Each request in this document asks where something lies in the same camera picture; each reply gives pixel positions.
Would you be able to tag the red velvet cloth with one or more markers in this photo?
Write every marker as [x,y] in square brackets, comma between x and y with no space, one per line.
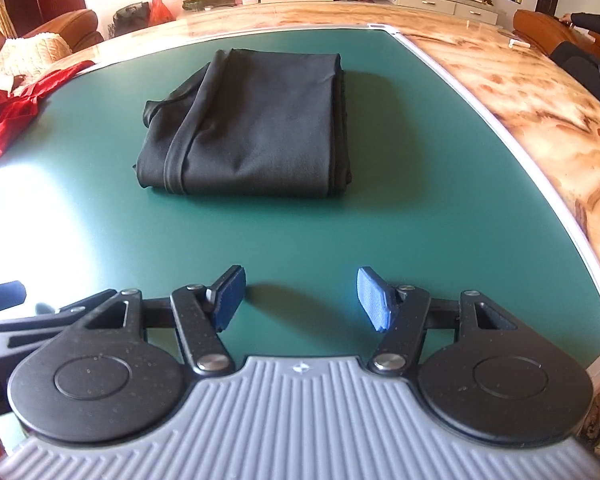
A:
[10,110]

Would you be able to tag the red plastic bag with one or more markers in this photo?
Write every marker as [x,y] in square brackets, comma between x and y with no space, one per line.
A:
[161,10]

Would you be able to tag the brown leather armchair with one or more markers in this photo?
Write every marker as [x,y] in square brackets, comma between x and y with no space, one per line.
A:
[70,25]

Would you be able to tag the black pants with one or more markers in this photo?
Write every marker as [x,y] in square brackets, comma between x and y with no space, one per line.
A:
[260,125]

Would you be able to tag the cream fluffy cushion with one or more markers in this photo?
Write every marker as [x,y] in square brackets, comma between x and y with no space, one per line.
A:
[30,55]

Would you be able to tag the small white object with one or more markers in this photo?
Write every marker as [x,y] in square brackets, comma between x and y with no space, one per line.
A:
[520,44]

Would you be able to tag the black plastic bag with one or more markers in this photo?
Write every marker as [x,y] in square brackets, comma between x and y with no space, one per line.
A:
[130,20]

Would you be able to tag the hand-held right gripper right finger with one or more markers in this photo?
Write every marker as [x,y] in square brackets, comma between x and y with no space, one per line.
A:
[375,300]

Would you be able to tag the brown leather sofa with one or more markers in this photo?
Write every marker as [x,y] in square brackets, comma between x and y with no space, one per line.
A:
[535,27]

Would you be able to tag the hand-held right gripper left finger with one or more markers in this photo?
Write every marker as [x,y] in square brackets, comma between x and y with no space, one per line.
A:
[228,297]

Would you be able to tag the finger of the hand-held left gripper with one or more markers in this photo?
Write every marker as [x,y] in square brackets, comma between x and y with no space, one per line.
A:
[2,292]
[30,325]

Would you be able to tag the green table mat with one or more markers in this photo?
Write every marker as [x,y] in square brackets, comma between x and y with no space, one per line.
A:
[300,240]

